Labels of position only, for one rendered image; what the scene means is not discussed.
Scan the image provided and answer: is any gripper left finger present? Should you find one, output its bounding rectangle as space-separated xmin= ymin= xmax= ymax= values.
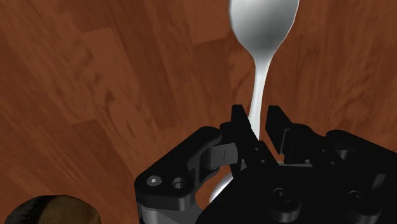
xmin=134 ymin=104 xmax=279 ymax=224

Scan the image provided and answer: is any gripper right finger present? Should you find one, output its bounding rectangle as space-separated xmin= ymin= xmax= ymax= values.
xmin=265 ymin=105 xmax=397 ymax=224

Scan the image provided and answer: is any silver metal spoon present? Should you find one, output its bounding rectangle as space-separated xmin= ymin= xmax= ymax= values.
xmin=209 ymin=0 xmax=300 ymax=204

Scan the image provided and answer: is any brown wooden round object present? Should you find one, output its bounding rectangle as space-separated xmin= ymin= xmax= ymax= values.
xmin=4 ymin=194 xmax=102 ymax=224

